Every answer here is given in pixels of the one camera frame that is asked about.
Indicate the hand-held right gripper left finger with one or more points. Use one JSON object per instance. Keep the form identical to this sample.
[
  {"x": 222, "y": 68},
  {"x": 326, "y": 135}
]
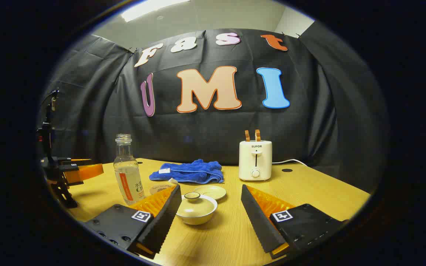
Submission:
[{"x": 163, "y": 225}]

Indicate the cream ceramic saucer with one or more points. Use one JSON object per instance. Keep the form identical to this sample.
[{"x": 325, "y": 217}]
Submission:
[{"x": 213, "y": 192}]

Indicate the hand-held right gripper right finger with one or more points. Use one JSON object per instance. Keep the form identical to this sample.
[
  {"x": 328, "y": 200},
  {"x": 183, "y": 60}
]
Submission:
[{"x": 259, "y": 225}]

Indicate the clear water bottle orange label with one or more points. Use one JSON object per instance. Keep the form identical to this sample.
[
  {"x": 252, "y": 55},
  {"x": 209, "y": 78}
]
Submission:
[{"x": 126, "y": 173}]

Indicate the cream teacup lid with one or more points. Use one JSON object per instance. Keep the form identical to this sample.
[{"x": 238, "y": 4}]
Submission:
[{"x": 192, "y": 208}]

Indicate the cream ceramic teacup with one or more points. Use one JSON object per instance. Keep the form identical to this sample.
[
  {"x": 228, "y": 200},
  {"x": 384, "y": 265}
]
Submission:
[{"x": 198, "y": 220}]

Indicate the black backdrop cloth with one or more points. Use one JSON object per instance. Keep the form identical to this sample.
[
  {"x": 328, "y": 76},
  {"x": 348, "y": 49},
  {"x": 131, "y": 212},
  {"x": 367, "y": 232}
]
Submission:
[{"x": 105, "y": 129}]

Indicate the cream toaster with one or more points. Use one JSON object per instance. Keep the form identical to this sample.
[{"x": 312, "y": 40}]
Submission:
[{"x": 255, "y": 159}]

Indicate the blue towel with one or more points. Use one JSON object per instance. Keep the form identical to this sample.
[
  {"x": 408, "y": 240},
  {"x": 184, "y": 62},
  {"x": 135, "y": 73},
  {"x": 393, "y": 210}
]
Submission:
[{"x": 194, "y": 171}]

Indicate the toast slice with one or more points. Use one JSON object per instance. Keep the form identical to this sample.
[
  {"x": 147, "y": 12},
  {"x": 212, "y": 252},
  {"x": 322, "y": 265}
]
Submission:
[
  {"x": 257, "y": 135},
  {"x": 247, "y": 136}
]

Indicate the round wooden coaster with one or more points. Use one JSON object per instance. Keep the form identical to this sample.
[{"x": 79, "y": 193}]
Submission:
[{"x": 157, "y": 189}]

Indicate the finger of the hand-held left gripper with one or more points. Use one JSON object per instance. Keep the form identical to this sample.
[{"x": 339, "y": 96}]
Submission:
[
  {"x": 68, "y": 161},
  {"x": 87, "y": 173}
]

